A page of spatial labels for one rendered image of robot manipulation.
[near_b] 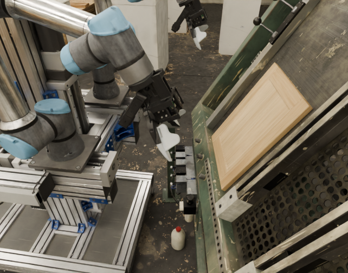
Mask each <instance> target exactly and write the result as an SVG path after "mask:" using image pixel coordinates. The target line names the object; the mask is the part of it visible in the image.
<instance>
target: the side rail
mask: <svg viewBox="0 0 348 273"><path fill-rule="evenodd" d="M284 1H286V2H287V3H288V4H290V5H291V6H293V7H295V6H296V5H297V3H298V2H299V1H302V0H284ZM291 11H292V9H291V8H289V7H288V6H287V5H285V4H284V3H283V2H281V1H280V0H277V1H273V2H272V3H271V5H270V6H269V7H268V9H267V10H266V11H265V13H264V14H263V15H262V17H261V19H262V22H261V23H262V24H264V25H265V26H266V27H268V28H269V29H270V30H271V31H273V32H275V31H276V30H277V28H278V27H279V26H280V25H281V23H282V22H283V21H284V20H285V18H286V17H287V16H288V15H289V13H290V12H291ZM271 36H272V34H271V33H270V32H269V31H268V30H266V29H265V28H264V27H262V26H261V25H258V26H256V25H255V26H254V28H253V29H252V30H251V32H250V33H249V34H248V36H247V37H246V39H245V40H244V41H243V42H242V44H241V45H240V47H239V48H238V50H237V51H236V52H235V54H234V55H233V56H232V58H231V59H230V60H229V62H228V63H227V64H226V66H225V67H224V68H223V70H222V71H221V72H220V74H219V75H218V77H217V78H216V79H215V81H214V82H213V83H212V85H211V86H210V87H209V89H208V90H207V92H206V93H205V94H204V95H203V97H202V98H201V103H202V104H204V105H206V106H208V107H209V108H211V109H213V110H215V109H216V108H217V107H218V106H219V104H220V103H221V102H222V101H223V99H224V98H225V97H226V96H227V95H228V93H229V92H230V91H231V90H232V88H233V87H234V85H236V83H237V82H238V81H239V76H240V74H241V73H242V72H243V71H244V69H245V68H247V67H248V68H249V67H250V66H251V64H252V63H251V62H252V60H253V59H254V58H255V57H256V55H257V54H258V53H259V52H260V51H261V52H262V51H263V50H264V48H265V47H266V45H267V44H268V43H269V42H268V40H269V39H270V38H271Z"/></svg>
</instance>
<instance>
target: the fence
mask: <svg viewBox="0 0 348 273"><path fill-rule="evenodd" d="M302 1H303V2H305V3H306V5H305V6H304V7H303V8H302V9H301V11H300V12H299V13H298V14H297V16H296V17H295V18H294V20H292V22H291V23H290V24H289V26H288V27H287V28H286V29H285V31H284V32H283V33H282V34H281V35H280V37H279V38H278V39H277V40H276V41H275V43H274V44H273V45H271V44H270V43H268V44H267V45H266V47H265V48H264V50H263V51H262V52H261V53H260V54H259V56H258V57H257V58H256V59H255V61H254V62H253V63H252V64H251V66H250V67H249V68H248V69H247V71H246V72H245V73H244V74H243V76H242V77H241V78H240V79H239V81H238V82H237V83H236V85H234V87H233V88H232V90H231V91H230V92H229V93H228V95H227V96H226V97H225V98H224V99H223V101H222V102H221V103H220V104H219V106H218V107H217V108H216V109H215V111H214V112H213V113H212V114H211V116H210V117H209V118H208V120H207V121H206V125H207V127H208V128H210V129H213V128H214V127H215V126H216V125H217V123H218V122H219V121H220V120H221V119H222V117H223V116H224V115H225V113H226V112H227V111H228V110H229V109H230V108H231V106H232V105H233V104H234V103H235V102H236V100H237V99H238V98H239V97H240V96H241V95H242V93H243V92H244V91H245V90H246V89H247V87H248V86H249V85H250V84H251V83H252V81H253V80H254V79H255V78H256V77H257V76H258V74H259V73H260V72H261V70H262V69H263V68H264V67H265V66H266V64H267V63H268V62H269V61H270V60H271V59H272V57H273V56H274V55H275V54H276V53H277V51H278V50H279V49H280V48H281V47H282V45H283V44H284V43H285V42H286V41H287V40H288V38H289V37H290V36H291V34H292V33H293V32H294V31H295V30H296V28H297V27H298V26H299V25H300V24H301V22H302V21H303V20H304V19H305V18H306V17H307V15H308V14H309V13H310V12H311V11H312V10H313V8H314V7H315V6H316V5H317V4H318V2H319V1H320V0H302Z"/></svg>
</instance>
